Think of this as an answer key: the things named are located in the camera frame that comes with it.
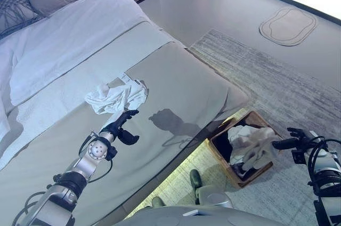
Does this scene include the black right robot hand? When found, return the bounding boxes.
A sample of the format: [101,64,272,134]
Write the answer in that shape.
[271,127,325,150]

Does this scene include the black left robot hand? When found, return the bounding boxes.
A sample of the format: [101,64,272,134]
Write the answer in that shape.
[100,109,140,146]

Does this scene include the white garment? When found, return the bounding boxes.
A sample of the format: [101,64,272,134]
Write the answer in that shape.
[84,72,149,116]

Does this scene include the beige garment with lettered sash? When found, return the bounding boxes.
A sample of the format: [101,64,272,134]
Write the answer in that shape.
[228,125,280,171]

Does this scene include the brown wicker basket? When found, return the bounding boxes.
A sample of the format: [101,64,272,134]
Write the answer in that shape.
[207,110,285,190]

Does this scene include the bed with beige cover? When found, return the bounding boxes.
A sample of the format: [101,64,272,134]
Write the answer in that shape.
[0,42,251,226]

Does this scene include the grey streaked area rug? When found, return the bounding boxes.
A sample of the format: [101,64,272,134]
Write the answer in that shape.
[125,29,341,226]

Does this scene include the olive left robot foot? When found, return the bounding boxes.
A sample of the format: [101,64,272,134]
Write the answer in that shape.
[151,196,165,208]

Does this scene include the olive robot foot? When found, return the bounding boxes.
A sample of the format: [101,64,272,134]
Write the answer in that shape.
[189,169,203,188]
[151,196,165,208]

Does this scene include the olive right robot foot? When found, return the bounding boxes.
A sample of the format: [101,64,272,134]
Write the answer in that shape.
[189,169,203,188]

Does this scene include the white duvet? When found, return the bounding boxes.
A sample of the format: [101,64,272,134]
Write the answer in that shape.
[0,0,186,138]

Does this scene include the silver right robot leg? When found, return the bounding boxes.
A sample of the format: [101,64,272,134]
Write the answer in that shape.
[196,185,234,208]

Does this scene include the grey robot torso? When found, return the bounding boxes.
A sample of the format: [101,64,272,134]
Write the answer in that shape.
[117,204,286,226]

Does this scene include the small grey oval mat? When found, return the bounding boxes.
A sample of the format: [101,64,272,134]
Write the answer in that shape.
[258,7,318,47]

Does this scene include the grey patterned pillow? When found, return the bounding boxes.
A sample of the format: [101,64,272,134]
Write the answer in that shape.
[0,0,45,40]

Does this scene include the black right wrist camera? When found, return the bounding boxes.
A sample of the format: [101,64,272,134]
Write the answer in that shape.
[291,149,307,165]

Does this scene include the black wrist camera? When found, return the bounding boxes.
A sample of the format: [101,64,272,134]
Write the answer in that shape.
[106,145,118,162]
[291,149,307,165]

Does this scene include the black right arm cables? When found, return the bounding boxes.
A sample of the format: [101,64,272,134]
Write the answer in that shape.
[306,131,341,192]

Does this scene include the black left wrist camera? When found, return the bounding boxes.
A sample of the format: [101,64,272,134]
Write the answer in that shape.
[106,145,118,162]

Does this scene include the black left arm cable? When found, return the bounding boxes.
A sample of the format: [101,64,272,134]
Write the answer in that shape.
[78,132,113,185]

